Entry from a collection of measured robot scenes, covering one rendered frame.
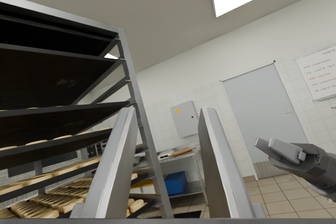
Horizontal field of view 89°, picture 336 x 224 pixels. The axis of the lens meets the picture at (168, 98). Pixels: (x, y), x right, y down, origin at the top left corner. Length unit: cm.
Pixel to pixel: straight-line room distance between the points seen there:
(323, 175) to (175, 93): 370
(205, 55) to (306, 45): 184
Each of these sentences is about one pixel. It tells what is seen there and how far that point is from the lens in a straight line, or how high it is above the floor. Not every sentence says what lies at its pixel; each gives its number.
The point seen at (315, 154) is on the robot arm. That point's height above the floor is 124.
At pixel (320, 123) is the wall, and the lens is 407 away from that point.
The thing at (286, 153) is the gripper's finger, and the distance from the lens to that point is 41.
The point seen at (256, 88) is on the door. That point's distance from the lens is 388.
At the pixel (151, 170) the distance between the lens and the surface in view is 66.
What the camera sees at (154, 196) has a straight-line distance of 70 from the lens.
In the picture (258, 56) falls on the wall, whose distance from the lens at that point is 399.
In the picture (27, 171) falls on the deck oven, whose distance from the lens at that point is 272.
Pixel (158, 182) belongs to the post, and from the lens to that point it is 66.
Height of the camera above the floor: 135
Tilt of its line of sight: 11 degrees up
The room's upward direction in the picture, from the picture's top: 17 degrees counter-clockwise
